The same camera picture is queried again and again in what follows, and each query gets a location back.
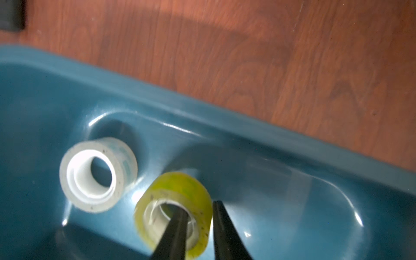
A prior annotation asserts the teal plastic storage box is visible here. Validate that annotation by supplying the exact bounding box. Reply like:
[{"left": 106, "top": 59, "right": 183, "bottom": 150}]
[{"left": 1, "top": 45, "right": 416, "bottom": 260}]

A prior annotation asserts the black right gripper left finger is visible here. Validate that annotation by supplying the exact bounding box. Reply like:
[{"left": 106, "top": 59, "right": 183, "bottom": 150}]
[{"left": 150, "top": 208, "right": 188, "bottom": 260}]

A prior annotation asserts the large clear tape roll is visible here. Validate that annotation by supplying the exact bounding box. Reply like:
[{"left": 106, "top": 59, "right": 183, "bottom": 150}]
[{"left": 59, "top": 137, "right": 138, "bottom": 213}]

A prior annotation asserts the grey claw hammer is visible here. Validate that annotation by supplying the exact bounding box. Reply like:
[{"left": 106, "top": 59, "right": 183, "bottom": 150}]
[{"left": 0, "top": 0, "right": 26, "bottom": 31}]

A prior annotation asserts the yellow tape roll one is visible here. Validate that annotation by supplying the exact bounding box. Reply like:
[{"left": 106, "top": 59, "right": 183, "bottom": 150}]
[{"left": 134, "top": 172, "right": 213, "bottom": 260}]

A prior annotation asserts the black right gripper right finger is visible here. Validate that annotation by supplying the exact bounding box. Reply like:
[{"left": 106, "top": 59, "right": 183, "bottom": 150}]
[{"left": 213, "top": 200, "right": 252, "bottom": 260}]

